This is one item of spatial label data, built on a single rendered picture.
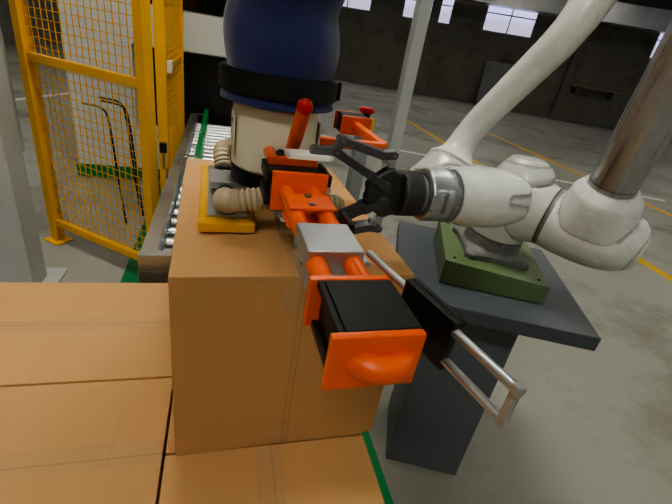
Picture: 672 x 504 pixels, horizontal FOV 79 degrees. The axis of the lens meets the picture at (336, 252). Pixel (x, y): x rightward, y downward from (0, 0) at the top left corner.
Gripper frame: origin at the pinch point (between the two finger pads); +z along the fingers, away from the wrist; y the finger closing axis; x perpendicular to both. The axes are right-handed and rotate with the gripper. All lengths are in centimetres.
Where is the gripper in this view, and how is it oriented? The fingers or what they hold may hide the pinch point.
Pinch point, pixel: (297, 186)
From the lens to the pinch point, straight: 63.4
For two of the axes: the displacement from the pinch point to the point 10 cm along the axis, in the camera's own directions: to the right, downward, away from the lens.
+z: -9.6, -0.1, -2.9
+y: -1.5, 8.8, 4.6
